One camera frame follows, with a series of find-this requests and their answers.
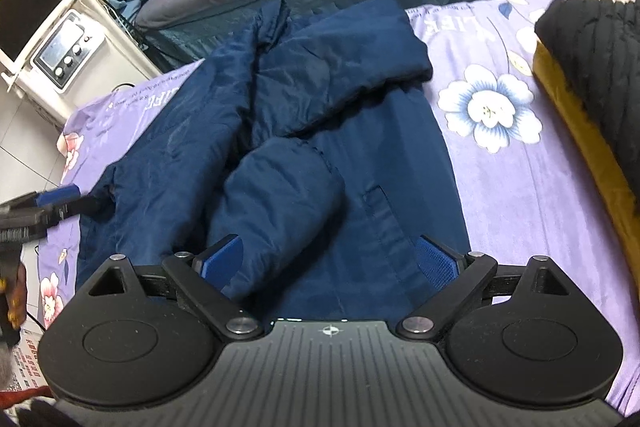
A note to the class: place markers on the navy blue jacket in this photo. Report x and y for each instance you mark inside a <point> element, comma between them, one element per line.
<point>300,97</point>

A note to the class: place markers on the white monitor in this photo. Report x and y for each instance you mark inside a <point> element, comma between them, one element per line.
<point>27,9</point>

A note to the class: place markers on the white machine with knobs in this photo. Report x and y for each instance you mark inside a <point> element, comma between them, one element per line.
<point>100,52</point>

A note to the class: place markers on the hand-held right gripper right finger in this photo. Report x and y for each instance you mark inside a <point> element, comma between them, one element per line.
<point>436,260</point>

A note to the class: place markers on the black knitted garment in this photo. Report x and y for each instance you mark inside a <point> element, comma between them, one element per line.
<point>600,57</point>

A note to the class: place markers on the purple floral bedsheet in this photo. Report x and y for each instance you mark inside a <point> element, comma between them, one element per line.
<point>510,207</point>

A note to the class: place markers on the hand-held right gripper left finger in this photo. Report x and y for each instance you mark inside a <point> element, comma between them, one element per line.
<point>222,258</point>

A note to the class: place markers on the mustard yellow cloth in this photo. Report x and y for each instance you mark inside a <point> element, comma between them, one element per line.
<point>575,117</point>

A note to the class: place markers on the red printed packet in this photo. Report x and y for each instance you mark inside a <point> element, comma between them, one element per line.
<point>30,359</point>

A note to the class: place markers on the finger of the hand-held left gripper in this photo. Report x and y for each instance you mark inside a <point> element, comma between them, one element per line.
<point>80,206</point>
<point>62,193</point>

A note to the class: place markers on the person's left hand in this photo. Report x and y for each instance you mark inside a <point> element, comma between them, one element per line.
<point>15,297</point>

